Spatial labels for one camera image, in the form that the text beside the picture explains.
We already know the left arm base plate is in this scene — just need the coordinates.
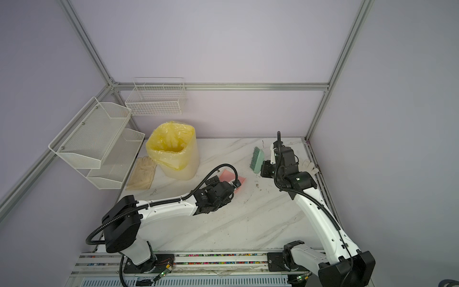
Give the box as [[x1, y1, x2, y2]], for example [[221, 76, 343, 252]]
[[123, 254, 175, 274]]

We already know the white cotton glove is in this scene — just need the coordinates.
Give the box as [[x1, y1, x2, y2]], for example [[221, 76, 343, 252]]
[[298, 159, 319, 176]]

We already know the beige rubber glove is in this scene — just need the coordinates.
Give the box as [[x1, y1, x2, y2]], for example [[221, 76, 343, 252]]
[[126, 156, 157, 191]]

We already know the white wire basket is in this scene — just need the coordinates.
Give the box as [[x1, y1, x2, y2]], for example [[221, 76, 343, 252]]
[[125, 77, 187, 116]]

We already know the aluminium front rail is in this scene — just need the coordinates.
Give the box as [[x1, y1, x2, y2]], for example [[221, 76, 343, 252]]
[[66, 250, 321, 287]]

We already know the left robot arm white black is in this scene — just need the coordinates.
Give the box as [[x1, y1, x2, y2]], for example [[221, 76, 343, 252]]
[[86, 163, 241, 273]]

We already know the upper white mesh shelf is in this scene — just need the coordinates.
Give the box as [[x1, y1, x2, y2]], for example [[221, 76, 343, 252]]
[[49, 97, 132, 169]]

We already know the white mesh shelf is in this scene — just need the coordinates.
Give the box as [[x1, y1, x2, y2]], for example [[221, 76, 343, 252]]
[[84, 128, 145, 190], [49, 97, 132, 169]]

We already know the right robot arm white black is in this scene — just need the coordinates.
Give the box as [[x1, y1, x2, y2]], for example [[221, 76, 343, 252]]
[[261, 134, 376, 287]]

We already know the green hand brush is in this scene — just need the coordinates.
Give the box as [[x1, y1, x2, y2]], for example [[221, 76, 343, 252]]
[[249, 147, 265, 174]]

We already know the yellow-lined trash bin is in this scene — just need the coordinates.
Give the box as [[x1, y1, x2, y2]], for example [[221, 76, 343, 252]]
[[146, 121, 200, 181]]

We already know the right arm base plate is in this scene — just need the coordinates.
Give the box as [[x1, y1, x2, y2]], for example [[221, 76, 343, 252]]
[[267, 252, 310, 272]]

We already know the lower white mesh shelf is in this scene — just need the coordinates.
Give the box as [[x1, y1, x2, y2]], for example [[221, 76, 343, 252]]
[[84, 128, 145, 190]]

